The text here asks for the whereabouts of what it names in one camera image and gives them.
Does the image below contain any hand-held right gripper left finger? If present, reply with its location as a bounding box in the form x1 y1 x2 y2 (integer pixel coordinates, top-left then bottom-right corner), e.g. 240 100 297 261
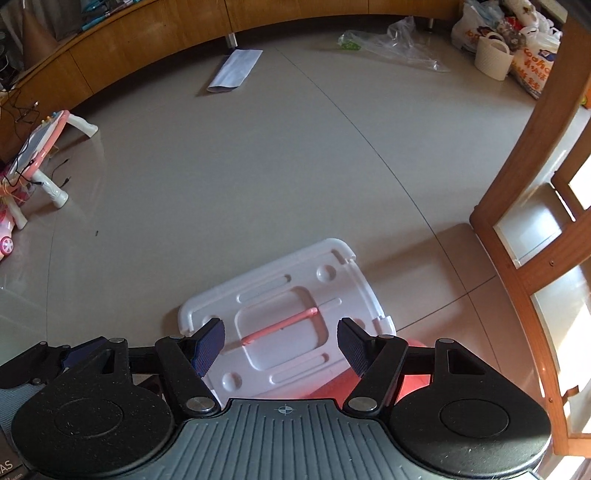
88 318 226 416

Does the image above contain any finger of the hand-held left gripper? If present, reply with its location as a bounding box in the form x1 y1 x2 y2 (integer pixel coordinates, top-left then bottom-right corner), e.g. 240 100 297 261
0 337 112 391

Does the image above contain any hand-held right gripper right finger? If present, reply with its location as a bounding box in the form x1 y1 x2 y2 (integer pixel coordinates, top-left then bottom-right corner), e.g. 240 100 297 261
337 318 482 414

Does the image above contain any pink plastic storage box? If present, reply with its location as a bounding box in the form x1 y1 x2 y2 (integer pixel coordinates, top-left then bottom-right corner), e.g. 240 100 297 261
316 338 437 402

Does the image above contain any white lid with pink handle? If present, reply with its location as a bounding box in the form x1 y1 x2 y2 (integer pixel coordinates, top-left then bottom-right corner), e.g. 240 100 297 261
178 237 398 400

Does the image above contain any pink toy car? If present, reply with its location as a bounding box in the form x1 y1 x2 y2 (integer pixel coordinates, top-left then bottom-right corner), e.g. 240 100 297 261
0 203 29 265

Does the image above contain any wooden chair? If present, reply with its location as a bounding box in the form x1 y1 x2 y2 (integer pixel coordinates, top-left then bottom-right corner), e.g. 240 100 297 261
469 0 591 457

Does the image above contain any pink white toy drawing board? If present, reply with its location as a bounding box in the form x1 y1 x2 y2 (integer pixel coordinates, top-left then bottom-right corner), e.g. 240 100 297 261
0 110 99 209

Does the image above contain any grey envelope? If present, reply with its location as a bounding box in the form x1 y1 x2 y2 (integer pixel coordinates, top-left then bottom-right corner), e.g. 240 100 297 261
206 48 264 94

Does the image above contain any wooden cabinet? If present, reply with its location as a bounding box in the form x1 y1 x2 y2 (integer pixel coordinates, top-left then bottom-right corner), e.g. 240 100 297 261
0 0 467 155

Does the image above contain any clear plastic bag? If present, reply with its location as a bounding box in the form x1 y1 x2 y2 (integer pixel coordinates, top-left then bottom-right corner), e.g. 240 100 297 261
338 16 451 73

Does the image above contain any white woven basket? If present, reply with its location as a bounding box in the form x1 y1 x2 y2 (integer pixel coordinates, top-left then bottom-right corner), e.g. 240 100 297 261
475 32 514 82

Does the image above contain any shopping bag with orange print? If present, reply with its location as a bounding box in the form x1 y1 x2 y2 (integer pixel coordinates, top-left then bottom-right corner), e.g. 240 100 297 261
509 27 563 100

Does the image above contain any white printed shopping bag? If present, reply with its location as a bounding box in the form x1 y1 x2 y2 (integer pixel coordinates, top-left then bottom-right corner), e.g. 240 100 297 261
450 2 505 52

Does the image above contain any black cable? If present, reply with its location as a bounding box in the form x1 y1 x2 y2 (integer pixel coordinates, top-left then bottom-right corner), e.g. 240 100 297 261
0 88 73 191

